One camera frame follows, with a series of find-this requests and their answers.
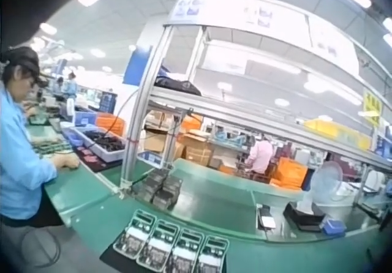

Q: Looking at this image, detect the pile of cardboard cartons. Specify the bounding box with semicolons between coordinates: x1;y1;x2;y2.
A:
143;122;214;167

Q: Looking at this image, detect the dark folded garment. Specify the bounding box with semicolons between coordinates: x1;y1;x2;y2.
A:
154;64;203;97

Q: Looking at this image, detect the stack of grey component trays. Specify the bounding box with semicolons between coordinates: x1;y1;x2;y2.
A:
131;168;184;208

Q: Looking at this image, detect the blue pillar panel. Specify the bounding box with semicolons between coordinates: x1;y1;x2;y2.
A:
122;47;152;86

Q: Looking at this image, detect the orange plastic bin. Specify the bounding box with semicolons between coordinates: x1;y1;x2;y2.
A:
95;115;127;134

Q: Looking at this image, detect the white bin of black parts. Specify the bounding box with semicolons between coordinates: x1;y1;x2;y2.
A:
69;125;127;163

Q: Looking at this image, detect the stack of orange crates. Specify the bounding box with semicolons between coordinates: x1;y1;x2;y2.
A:
269;156;309;190

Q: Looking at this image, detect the black mat with pink parts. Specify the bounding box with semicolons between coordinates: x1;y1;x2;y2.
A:
73;145;124;173

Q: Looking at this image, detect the blue plastic bin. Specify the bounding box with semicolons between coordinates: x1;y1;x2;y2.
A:
74;110;98;126

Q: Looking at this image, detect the black and white device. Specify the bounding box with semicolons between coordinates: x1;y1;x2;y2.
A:
256;204;276;233

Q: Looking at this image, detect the clear tray of circuit boards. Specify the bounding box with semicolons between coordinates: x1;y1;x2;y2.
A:
195;234;230;273
112;209;156;254
143;219;180;269
170;227;206;273

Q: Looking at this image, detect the white instruction sheet board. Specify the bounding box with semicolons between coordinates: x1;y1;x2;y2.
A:
173;0;360;75

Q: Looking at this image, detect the white desk fan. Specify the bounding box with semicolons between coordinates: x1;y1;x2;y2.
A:
297;160;344;215

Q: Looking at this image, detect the green circuit board panel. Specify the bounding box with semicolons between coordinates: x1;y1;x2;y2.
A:
32;139;73;155

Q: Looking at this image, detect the small blue plastic box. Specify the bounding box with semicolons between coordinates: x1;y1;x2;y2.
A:
321;218;347;236

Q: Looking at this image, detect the yellow hanging sign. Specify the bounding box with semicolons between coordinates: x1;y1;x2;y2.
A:
362;88;383;127

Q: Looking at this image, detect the stool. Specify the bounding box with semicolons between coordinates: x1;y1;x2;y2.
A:
18;223;74;269

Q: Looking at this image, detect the aluminium workstation frame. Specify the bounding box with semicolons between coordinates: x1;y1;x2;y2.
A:
117;0;392;200

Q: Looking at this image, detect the black cable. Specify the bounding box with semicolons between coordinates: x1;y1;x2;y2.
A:
107;89;145;136

